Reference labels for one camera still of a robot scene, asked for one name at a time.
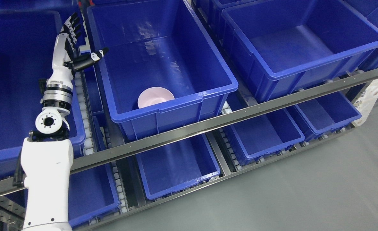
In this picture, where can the blue bin lower middle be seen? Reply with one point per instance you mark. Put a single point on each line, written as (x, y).
(177, 166)

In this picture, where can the pink bowl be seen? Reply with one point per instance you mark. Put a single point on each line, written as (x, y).
(154, 95)

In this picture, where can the blue bin far right lower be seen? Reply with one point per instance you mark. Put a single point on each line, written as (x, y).
(323, 115)

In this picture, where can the blue bin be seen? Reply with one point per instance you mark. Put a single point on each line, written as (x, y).
(92, 194)
(323, 115)
(177, 166)
(262, 135)

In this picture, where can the steel roller shelf rack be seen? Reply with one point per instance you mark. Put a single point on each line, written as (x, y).
(102, 142)

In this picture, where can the blue bin left middle shelf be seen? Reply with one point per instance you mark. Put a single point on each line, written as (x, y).
(26, 50)

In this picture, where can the blue bin lower left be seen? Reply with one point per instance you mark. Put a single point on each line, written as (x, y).
(92, 194)

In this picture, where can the blue bin right middle shelf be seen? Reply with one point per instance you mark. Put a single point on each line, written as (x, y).
(282, 46)

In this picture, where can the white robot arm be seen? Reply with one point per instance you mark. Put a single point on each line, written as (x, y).
(46, 158)

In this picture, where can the large blue bin middle shelf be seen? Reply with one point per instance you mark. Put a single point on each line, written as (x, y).
(157, 43)

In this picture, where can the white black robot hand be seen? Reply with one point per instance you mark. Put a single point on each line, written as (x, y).
(65, 63)

